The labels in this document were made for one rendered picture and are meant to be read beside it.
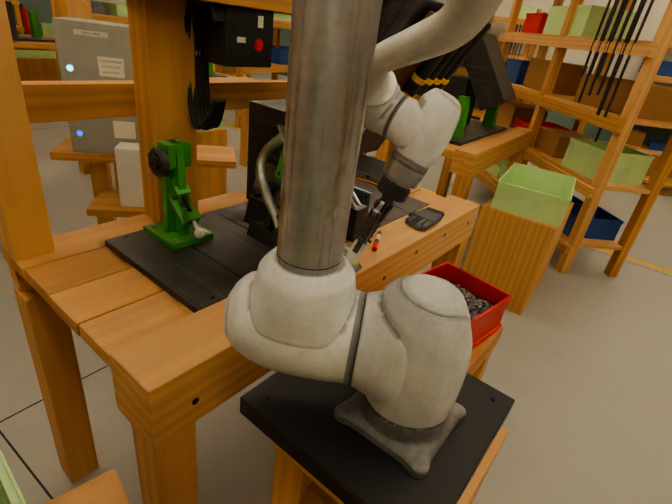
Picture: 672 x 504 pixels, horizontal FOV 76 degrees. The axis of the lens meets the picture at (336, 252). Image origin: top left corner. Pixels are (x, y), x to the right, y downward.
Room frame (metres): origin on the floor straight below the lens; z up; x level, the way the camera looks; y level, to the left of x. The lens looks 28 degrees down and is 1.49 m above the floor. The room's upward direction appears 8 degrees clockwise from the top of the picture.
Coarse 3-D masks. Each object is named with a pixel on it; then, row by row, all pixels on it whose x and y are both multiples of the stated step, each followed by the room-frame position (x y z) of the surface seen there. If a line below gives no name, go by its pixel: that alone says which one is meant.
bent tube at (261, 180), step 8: (280, 128) 1.20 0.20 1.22; (280, 136) 1.20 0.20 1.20; (272, 144) 1.21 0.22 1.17; (280, 144) 1.21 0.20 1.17; (264, 152) 1.22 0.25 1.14; (272, 152) 1.23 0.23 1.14; (264, 160) 1.22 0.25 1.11; (256, 168) 1.22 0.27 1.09; (264, 168) 1.22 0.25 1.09; (256, 176) 1.21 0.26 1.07; (264, 176) 1.21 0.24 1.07; (264, 184) 1.19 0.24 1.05; (264, 192) 1.17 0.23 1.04; (264, 200) 1.16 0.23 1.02; (272, 200) 1.16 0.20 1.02; (272, 208) 1.14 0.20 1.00; (272, 216) 1.12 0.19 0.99
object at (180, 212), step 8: (176, 192) 1.05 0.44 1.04; (184, 192) 1.07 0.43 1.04; (168, 200) 1.07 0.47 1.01; (176, 200) 1.07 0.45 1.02; (184, 200) 1.06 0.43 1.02; (176, 208) 1.05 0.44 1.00; (184, 208) 1.07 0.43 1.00; (192, 208) 1.08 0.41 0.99; (176, 216) 1.05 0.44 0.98; (184, 216) 1.04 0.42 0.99; (192, 216) 1.04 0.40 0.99; (200, 216) 1.05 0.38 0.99; (184, 224) 1.03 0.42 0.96
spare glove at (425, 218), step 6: (420, 210) 1.51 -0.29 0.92; (426, 210) 1.51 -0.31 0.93; (432, 210) 1.53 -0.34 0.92; (438, 210) 1.53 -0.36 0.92; (414, 216) 1.44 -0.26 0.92; (420, 216) 1.45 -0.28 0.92; (426, 216) 1.45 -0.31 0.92; (432, 216) 1.46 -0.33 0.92; (438, 216) 1.47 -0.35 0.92; (408, 222) 1.41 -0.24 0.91; (414, 222) 1.39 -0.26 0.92; (420, 222) 1.39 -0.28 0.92; (426, 222) 1.40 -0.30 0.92; (432, 222) 1.42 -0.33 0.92; (426, 228) 1.36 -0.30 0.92
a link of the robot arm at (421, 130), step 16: (432, 96) 0.95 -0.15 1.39; (448, 96) 0.95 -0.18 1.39; (400, 112) 0.95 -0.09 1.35; (416, 112) 0.94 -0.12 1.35; (432, 112) 0.93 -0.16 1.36; (448, 112) 0.93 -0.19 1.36; (400, 128) 0.94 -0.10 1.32; (416, 128) 0.93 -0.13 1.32; (432, 128) 0.92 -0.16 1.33; (448, 128) 0.93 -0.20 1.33; (400, 144) 0.94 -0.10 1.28; (416, 144) 0.92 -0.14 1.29; (432, 144) 0.92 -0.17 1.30; (416, 160) 0.92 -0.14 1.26; (432, 160) 0.93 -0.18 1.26
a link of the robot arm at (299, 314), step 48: (336, 0) 0.51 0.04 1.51; (336, 48) 0.51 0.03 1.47; (288, 96) 0.54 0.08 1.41; (336, 96) 0.51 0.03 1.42; (288, 144) 0.53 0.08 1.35; (336, 144) 0.52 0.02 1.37; (288, 192) 0.53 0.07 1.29; (336, 192) 0.52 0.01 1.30; (288, 240) 0.53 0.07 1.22; (336, 240) 0.53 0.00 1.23; (240, 288) 0.55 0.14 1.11; (288, 288) 0.50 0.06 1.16; (336, 288) 0.52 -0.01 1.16; (240, 336) 0.51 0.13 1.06; (288, 336) 0.49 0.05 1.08; (336, 336) 0.50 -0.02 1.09
